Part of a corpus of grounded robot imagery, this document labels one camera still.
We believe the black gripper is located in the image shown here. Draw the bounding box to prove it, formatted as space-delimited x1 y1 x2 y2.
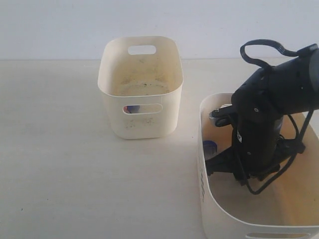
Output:
205 121 306 182

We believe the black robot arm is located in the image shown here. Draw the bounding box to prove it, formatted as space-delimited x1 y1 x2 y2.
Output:
205 40 319 181

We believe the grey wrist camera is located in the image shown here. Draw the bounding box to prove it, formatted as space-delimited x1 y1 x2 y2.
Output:
209 105 236 127

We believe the black cable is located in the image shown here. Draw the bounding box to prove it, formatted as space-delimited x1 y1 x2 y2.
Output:
234 38 315 195

